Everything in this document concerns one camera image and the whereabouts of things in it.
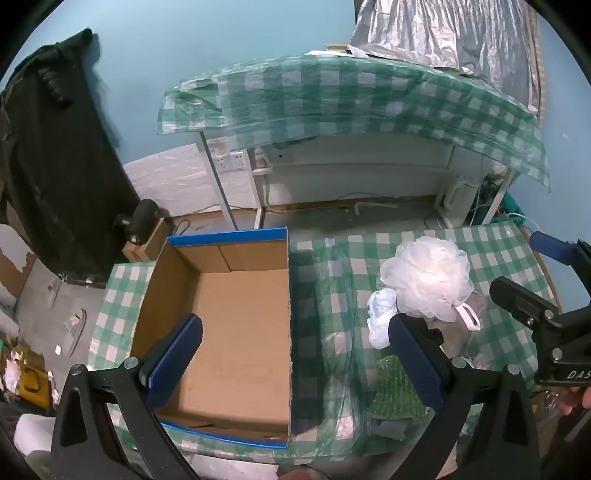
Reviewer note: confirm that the yellow tool on floor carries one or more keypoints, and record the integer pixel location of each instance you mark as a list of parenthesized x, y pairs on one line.
[(34, 387)]

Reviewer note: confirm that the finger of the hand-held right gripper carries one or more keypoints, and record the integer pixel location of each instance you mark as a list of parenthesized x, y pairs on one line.
[(549, 247), (519, 295)]

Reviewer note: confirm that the white plastic lump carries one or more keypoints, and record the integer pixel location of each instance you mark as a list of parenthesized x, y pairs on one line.
[(34, 436)]

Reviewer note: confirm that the black roller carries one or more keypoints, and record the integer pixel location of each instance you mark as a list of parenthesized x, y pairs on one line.
[(143, 219)]

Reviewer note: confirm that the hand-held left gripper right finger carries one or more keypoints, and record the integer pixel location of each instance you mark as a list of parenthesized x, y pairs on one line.
[(418, 369)]

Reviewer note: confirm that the white kettle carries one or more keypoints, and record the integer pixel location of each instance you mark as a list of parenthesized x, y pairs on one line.
[(461, 198)]

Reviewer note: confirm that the black hanging cloth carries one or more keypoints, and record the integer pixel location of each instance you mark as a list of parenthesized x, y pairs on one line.
[(55, 184)]

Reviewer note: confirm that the green checkered tablecloth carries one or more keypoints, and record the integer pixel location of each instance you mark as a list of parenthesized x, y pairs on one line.
[(346, 92), (323, 323)]

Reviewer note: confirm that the dark grey cloth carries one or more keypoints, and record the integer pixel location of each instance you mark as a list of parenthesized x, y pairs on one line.
[(392, 428)]

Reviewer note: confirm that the green cloth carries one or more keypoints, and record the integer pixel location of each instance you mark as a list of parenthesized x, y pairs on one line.
[(392, 387)]

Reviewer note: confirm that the white power strip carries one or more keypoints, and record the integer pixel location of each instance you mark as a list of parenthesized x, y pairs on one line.
[(230, 161), (277, 156)]

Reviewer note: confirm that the person's right hand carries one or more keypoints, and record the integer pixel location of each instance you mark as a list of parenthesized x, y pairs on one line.
[(581, 400)]

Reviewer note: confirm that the white desk frame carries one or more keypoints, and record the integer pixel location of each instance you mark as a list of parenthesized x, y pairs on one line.
[(369, 157)]

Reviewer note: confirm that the white slipper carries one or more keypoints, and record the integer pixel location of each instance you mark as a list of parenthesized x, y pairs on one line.
[(76, 325)]

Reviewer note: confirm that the teal bag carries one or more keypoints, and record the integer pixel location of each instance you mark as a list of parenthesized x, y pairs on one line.
[(512, 207)]

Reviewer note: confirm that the blue-rimmed cardboard box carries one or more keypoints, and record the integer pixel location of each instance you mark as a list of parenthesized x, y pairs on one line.
[(240, 323)]

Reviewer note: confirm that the small cardboard box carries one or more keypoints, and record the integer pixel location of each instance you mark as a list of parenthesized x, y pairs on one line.
[(147, 249)]

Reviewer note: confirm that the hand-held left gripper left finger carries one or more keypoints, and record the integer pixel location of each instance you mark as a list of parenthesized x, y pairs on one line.
[(178, 357)]

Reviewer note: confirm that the silver foil curtain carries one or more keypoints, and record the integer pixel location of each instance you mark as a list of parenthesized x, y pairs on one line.
[(438, 32)]

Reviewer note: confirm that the white plastic bag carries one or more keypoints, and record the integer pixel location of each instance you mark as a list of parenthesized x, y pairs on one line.
[(381, 318)]

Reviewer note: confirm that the white mesh bath pouf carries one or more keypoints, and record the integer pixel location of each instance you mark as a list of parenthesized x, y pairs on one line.
[(425, 272)]

